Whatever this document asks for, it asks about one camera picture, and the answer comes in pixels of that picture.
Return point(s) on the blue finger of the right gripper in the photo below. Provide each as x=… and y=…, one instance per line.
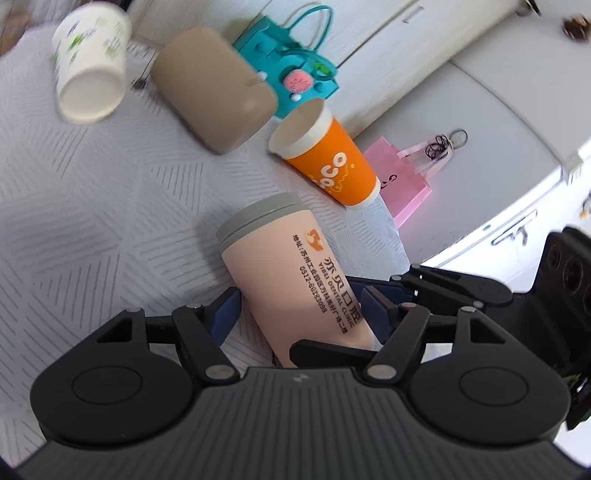
x=313, y=354
x=441, y=291

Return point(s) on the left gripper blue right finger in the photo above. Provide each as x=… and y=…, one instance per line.
x=400, y=329

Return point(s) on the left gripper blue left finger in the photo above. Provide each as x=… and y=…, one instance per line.
x=201, y=330

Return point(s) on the pink tumbler grey lid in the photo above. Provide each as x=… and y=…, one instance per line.
x=278, y=257

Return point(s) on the orange paper cup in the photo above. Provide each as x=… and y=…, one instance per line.
x=312, y=141

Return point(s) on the white paper cup green print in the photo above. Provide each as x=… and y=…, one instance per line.
x=89, y=56

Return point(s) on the pink paper gift bag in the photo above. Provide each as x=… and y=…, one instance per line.
x=404, y=176

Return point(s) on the white patterned tablecloth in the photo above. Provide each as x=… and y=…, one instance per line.
x=123, y=213

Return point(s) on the beige brown mug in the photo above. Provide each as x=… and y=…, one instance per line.
x=212, y=89

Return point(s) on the teal felt handbag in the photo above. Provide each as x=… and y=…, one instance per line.
x=295, y=72

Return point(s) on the black wire wall hook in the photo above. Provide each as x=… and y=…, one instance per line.
x=442, y=146

